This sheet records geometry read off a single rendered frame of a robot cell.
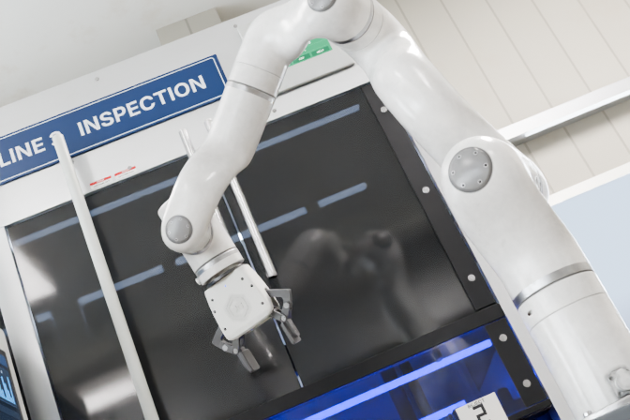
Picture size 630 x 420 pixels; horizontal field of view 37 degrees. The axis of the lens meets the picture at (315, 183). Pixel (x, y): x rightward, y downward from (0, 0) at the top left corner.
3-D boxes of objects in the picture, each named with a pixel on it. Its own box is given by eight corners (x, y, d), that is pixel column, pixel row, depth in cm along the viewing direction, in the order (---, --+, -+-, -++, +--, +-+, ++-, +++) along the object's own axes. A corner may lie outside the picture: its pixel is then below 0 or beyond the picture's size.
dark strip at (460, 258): (525, 408, 186) (361, 88, 219) (547, 398, 186) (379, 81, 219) (526, 407, 185) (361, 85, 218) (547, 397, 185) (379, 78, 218)
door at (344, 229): (303, 387, 191) (205, 150, 216) (497, 305, 196) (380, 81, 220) (303, 386, 191) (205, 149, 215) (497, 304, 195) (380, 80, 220)
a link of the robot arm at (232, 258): (186, 277, 162) (194, 292, 162) (224, 249, 160) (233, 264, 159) (205, 273, 170) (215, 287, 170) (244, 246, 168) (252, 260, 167)
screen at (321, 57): (268, 98, 218) (236, 29, 227) (354, 65, 221) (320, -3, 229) (268, 96, 217) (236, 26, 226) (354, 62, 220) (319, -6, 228)
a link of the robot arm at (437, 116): (481, 238, 135) (515, 254, 149) (545, 181, 133) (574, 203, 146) (298, 17, 159) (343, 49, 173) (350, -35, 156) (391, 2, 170)
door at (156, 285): (82, 483, 186) (7, 229, 211) (302, 388, 191) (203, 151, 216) (81, 482, 186) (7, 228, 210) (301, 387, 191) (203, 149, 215)
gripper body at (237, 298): (190, 290, 162) (225, 345, 161) (236, 257, 160) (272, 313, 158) (209, 284, 170) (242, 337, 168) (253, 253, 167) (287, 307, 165)
